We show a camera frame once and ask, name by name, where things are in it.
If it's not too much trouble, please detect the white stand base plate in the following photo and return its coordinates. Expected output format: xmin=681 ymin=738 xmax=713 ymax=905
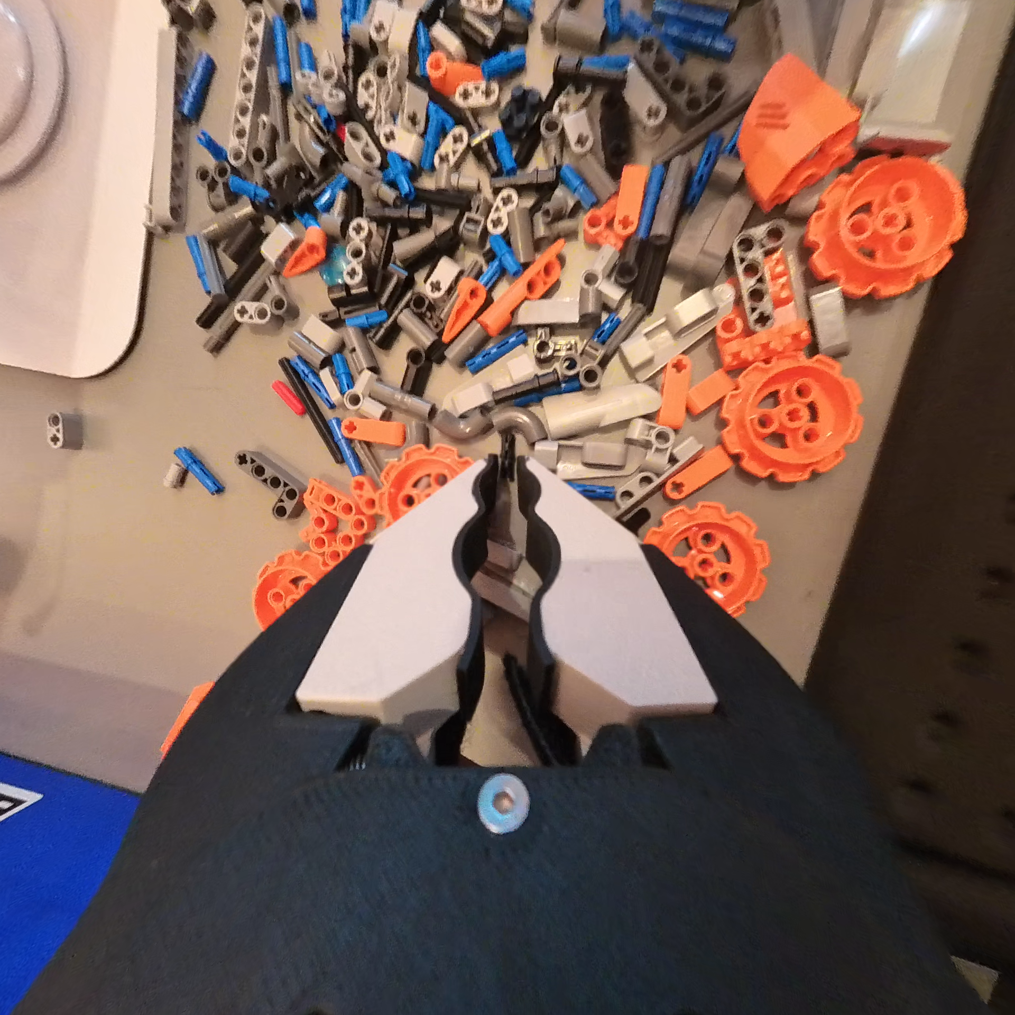
xmin=0 ymin=0 xmax=153 ymax=379

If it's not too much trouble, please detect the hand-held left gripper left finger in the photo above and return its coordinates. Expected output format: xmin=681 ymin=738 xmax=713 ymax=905
xmin=295 ymin=458 xmax=501 ymax=761

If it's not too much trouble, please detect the pile of building pieces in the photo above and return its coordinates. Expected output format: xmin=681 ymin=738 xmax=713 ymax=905
xmin=146 ymin=0 xmax=968 ymax=754

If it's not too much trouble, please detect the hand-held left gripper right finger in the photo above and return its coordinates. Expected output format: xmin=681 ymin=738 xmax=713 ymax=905
xmin=514 ymin=458 xmax=720 ymax=761

